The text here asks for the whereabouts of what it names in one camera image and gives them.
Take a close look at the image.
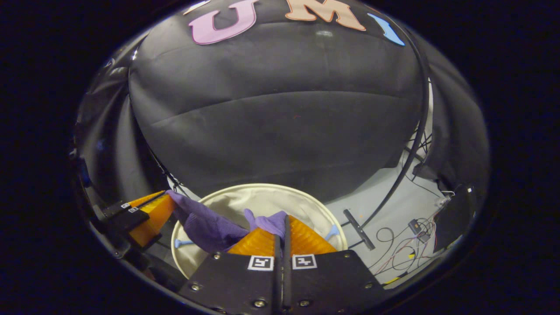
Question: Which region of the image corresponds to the black clothes rack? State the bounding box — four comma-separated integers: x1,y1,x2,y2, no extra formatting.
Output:
343,24,434,251

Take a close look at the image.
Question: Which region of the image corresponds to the tangle of thin cables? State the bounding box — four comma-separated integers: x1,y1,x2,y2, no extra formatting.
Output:
370,214,438,285

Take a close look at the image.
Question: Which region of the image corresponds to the small black electronic module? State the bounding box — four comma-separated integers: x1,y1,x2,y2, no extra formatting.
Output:
408,219,431,243

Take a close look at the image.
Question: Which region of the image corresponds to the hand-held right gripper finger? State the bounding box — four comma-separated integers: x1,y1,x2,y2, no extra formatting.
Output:
283,214,385,315
179,227,283,315

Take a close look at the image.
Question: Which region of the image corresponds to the black backdrop cloth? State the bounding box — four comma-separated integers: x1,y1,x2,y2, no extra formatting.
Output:
72,0,490,206

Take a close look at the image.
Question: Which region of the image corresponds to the purple ribbed shirt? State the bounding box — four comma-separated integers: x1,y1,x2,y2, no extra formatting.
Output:
166,189,289,253

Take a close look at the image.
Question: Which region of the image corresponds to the black box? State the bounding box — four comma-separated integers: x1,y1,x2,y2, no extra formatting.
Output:
433,184,477,252

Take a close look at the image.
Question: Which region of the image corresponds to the cream laundry hamper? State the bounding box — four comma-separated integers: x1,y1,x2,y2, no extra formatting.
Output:
171,184,348,280

